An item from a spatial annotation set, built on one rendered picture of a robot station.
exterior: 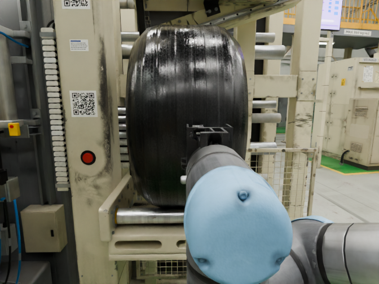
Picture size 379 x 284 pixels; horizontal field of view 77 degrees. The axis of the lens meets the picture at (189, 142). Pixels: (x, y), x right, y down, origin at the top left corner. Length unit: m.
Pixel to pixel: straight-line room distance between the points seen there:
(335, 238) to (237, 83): 0.37
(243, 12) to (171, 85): 0.72
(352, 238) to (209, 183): 0.16
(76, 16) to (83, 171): 0.43
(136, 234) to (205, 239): 0.56
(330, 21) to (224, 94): 4.37
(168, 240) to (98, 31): 0.61
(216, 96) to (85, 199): 0.52
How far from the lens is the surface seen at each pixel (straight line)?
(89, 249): 0.90
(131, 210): 0.73
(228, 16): 1.16
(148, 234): 0.72
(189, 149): 0.37
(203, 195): 0.17
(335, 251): 0.29
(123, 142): 1.16
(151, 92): 0.52
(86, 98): 0.76
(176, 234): 0.71
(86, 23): 0.78
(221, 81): 0.53
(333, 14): 4.89
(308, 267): 0.31
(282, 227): 0.18
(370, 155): 5.15
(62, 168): 0.83
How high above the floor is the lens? 1.23
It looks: 10 degrees down
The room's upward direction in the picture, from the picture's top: straight up
